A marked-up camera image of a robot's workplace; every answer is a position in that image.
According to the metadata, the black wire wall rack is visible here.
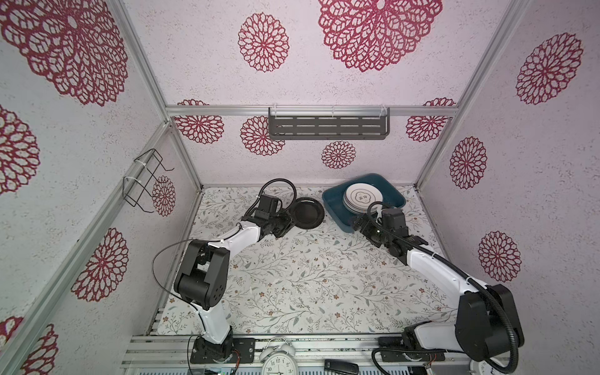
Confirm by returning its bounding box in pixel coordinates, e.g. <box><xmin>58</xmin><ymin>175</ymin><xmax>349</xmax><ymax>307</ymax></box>
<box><xmin>121</xmin><ymin>148</ymin><xmax>176</xmax><ymax>217</ymax></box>

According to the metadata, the small black plate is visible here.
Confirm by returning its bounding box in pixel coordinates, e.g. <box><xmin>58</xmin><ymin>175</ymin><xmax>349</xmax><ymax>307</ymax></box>
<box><xmin>289</xmin><ymin>197</ymin><xmax>325</xmax><ymax>230</ymax></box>

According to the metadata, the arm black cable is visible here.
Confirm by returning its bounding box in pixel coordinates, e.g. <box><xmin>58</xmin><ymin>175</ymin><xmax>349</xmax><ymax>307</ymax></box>
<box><xmin>151</xmin><ymin>237</ymin><xmax>207</xmax><ymax>313</ymax></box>
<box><xmin>365</xmin><ymin>201</ymin><xmax>520</xmax><ymax>375</ymax></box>

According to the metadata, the white clock right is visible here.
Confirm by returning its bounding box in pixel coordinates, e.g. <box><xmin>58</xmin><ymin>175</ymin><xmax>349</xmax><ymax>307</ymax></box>
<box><xmin>469</xmin><ymin>358</ymin><xmax>508</xmax><ymax>375</ymax></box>

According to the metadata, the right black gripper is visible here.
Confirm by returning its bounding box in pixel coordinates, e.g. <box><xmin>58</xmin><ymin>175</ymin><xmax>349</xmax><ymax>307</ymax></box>
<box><xmin>349</xmin><ymin>212</ymin><xmax>392</xmax><ymax>248</ymax></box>

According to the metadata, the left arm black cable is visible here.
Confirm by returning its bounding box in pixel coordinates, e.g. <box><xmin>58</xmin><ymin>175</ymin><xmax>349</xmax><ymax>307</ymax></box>
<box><xmin>151</xmin><ymin>237</ymin><xmax>207</xmax><ymax>313</ymax></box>

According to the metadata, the black remote device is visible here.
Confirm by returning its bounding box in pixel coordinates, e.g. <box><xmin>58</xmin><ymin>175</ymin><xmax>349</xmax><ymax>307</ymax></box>
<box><xmin>323</xmin><ymin>359</ymin><xmax>359</xmax><ymax>375</ymax></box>

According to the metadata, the teal plastic bin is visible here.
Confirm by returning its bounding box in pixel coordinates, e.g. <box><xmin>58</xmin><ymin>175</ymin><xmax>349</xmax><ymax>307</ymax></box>
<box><xmin>322</xmin><ymin>173</ymin><xmax>406</xmax><ymax>233</ymax></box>

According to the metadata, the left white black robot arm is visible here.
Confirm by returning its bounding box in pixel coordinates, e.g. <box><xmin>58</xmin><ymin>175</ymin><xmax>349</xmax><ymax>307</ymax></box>
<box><xmin>173</xmin><ymin>195</ymin><xmax>297</xmax><ymax>345</ymax></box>

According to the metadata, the grey wall shelf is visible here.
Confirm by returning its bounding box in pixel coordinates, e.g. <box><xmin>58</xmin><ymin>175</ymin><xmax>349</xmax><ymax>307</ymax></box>
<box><xmin>267</xmin><ymin>107</ymin><xmax>391</xmax><ymax>141</ymax></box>

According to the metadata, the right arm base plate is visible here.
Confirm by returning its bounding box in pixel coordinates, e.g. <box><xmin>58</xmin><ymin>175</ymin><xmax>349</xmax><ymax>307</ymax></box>
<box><xmin>377</xmin><ymin>336</ymin><xmax>445</xmax><ymax>363</ymax></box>

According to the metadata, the white plate gold outline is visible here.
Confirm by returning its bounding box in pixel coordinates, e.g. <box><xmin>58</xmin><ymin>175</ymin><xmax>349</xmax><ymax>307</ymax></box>
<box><xmin>342</xmin><ymin>183</ymin><xmax>383</xmax><ymax>214</ymax></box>

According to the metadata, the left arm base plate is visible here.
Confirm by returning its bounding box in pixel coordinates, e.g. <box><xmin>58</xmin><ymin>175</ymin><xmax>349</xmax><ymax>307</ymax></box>
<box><xmin>190</xmin><ymin>337</ymin><xmax>256</xmax><ymax>365</ymax></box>

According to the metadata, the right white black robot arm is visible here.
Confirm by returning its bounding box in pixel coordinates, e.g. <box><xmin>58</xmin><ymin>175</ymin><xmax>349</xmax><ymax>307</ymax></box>
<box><xmin>352</xmin><ymin>208</ymin><xmax>524</xmax><ymax>373</ymax></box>

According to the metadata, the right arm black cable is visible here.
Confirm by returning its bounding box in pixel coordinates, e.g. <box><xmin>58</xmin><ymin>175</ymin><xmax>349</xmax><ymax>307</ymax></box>
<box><xmin>365</xmin><ymin>201</ymin><xmax>520</xmax><ymax>375</ymax></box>

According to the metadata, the white alarm clock centre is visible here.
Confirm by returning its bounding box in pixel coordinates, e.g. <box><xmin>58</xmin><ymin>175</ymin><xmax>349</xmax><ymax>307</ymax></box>
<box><xmin>259</xmin><ymin>344</ymin><xmax>300</xmax><ymax>375</ymax></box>

